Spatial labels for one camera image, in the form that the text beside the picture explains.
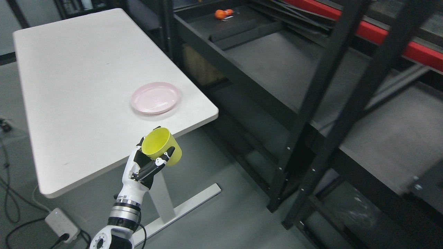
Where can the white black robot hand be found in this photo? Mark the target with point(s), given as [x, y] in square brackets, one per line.
[139, 173]

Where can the yellow plastic cup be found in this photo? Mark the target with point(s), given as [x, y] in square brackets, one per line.
[158, 141]

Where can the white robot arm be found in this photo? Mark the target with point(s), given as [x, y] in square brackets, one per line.
[123, 221]

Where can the orange toy on shelf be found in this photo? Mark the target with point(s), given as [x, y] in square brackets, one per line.
[222, 14]

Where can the black metal shelf rack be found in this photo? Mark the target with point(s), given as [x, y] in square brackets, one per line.
[338, 101]

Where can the pink plastic plate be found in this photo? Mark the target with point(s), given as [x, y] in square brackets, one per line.
[155, 98]

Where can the white power strip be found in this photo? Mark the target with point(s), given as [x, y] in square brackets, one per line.
[61, 224]

